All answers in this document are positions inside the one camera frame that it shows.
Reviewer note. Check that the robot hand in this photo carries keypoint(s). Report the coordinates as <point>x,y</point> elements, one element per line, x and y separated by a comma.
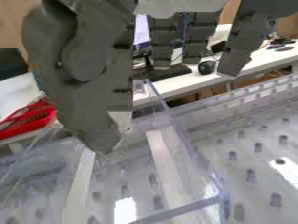
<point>84,66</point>

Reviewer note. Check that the clear box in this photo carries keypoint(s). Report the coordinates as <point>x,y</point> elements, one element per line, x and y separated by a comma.
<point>155,98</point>

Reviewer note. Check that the red tray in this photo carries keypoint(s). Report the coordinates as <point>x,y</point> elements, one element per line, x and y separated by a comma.
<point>26,118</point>

